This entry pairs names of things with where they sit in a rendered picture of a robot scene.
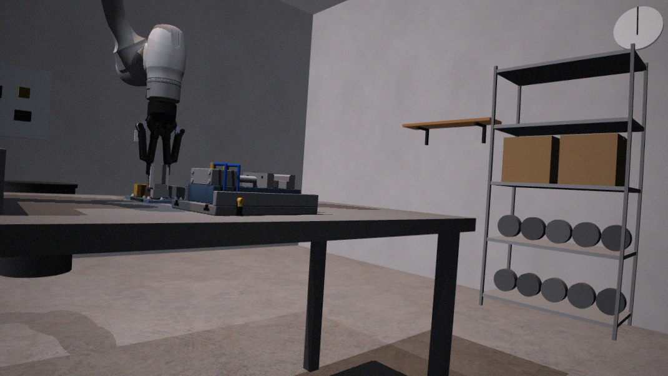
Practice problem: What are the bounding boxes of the yellow rectangular block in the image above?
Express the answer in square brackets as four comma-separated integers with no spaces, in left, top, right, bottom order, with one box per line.
[134,184,147,197]

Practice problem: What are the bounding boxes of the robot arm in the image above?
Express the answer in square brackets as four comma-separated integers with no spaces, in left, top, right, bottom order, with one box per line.
[101,0,186,104]

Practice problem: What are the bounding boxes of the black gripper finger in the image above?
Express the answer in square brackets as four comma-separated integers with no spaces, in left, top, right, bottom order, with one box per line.
[162,124,185,188]
[135,121,162,187]

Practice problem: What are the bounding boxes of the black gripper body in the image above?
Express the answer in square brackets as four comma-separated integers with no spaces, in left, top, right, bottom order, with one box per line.
[145,101,177,137]

